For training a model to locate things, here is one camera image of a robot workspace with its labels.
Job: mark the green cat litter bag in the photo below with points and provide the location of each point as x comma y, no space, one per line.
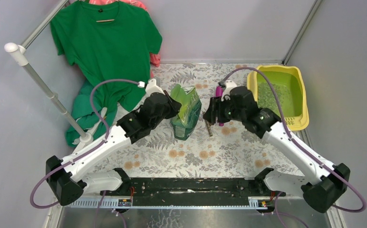
186,120

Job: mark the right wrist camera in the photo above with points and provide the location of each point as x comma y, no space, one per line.
227,86

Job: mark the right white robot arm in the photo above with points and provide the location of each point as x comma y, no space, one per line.
321,184

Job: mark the green t-shirt on hanger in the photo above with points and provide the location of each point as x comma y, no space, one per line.
116,54

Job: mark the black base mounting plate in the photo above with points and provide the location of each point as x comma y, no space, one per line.
159,187

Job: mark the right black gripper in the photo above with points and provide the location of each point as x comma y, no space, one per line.
210,115

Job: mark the magenta plastic scoop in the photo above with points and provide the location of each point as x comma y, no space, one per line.
218,93

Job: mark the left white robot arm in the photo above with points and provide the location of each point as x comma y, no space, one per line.
69,178

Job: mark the dark green folded cloth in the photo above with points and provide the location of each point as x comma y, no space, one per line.
83,113

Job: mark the yellow green litter box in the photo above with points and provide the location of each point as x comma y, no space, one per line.
288,84

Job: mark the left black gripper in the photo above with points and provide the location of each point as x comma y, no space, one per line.
173,105

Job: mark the white clothes rack pole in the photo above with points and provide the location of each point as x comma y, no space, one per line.
17,53

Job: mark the floral patterned mat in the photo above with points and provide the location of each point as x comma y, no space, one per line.
228,151

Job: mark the wooden clothes hanger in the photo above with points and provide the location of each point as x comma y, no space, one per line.
105,21

